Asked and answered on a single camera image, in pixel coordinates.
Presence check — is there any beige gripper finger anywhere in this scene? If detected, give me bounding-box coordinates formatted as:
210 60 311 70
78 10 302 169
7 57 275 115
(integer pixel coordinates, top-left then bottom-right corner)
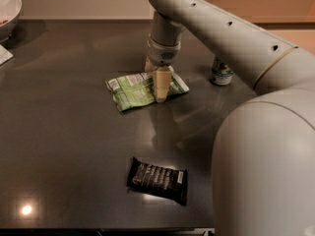
145 58 157 73
154 67 172 102

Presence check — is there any green jalapeno chip bag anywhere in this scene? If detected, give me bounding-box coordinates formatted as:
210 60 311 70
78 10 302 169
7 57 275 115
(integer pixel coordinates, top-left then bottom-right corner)
105 67 189 112

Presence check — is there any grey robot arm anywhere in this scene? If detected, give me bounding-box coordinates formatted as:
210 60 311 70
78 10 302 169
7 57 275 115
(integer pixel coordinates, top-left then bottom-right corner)
148 0 315 236

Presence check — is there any black rxbar chocolate bar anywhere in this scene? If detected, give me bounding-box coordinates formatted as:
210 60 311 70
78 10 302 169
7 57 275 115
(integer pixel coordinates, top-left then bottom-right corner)
127 157 188 206

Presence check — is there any green white soda can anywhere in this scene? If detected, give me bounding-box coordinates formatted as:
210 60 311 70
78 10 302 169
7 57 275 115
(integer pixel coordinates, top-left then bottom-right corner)
210 57 233 87

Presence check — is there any white bowl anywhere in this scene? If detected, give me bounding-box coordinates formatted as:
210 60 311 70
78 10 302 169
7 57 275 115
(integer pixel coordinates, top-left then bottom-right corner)
0 0 22 42

